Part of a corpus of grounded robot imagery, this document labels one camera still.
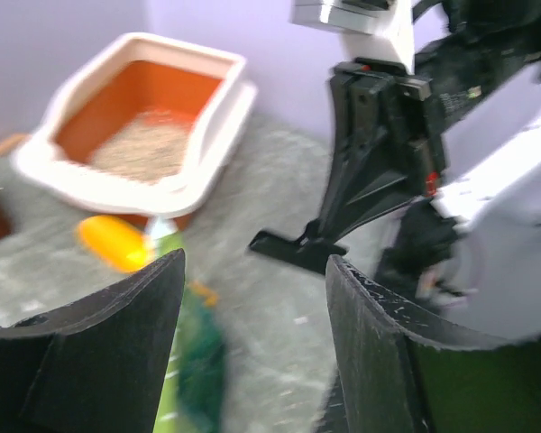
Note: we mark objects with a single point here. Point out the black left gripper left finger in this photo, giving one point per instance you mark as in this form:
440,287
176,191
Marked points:
97,364

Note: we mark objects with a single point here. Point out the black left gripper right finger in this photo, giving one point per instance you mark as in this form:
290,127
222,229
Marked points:
402,368

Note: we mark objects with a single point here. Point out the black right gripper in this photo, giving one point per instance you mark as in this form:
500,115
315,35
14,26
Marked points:
387,144

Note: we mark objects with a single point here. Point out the green litter bag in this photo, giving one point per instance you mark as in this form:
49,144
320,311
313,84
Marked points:
193,390

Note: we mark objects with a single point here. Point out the yellow plastic scoop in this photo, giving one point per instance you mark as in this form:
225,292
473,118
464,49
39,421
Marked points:
115,242

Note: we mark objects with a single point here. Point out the black bag clip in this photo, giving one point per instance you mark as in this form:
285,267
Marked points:
310,254

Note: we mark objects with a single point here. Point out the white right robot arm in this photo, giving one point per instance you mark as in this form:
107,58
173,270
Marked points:
473,251

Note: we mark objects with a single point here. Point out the beige litter in box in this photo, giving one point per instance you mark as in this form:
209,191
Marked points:
149,148

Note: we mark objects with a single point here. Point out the orange white litter box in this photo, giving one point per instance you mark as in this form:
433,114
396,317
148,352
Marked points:
138,72

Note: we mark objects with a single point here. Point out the small wooden block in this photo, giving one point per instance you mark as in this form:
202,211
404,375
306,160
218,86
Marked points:
11,142

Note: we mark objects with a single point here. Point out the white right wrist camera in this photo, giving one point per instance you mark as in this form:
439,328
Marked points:
372,30

